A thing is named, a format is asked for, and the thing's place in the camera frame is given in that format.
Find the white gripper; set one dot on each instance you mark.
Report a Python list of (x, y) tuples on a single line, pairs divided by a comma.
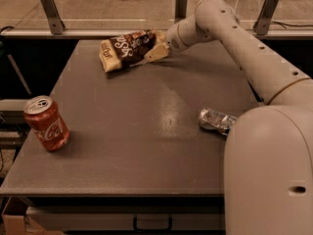
[(175, 40)]

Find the brown chip bag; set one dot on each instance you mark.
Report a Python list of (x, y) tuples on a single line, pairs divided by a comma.
[(122, 51)]

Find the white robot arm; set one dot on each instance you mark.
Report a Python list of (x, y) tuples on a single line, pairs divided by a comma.
[(268, 158)]

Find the crushed silver redbull can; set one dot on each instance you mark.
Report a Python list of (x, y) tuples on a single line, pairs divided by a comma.
[(210, 119)]

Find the red coca-cola can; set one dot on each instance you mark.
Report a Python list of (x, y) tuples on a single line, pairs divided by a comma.
[(42, 115)]

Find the cardboard box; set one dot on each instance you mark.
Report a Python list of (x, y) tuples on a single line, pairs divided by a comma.
[(16, 222)]

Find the middle metal bracket post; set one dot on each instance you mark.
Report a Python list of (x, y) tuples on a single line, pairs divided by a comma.
[(180, 10)]

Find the metal bracket post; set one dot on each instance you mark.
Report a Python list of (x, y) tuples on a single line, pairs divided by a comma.
[(263, 22), (180, 10), (54, 20)]

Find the right metal bracket post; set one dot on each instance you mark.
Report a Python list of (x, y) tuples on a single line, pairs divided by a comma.
[(263, 22)]

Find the left metal bracket post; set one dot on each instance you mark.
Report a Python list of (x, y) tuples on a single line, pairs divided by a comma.
[(54, 20)]

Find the metal rail behind table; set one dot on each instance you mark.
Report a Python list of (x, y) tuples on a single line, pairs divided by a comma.
[(285, 34)]

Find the grey drawer with handle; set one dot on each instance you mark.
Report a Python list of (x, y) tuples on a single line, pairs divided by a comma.
[(71, 221)]

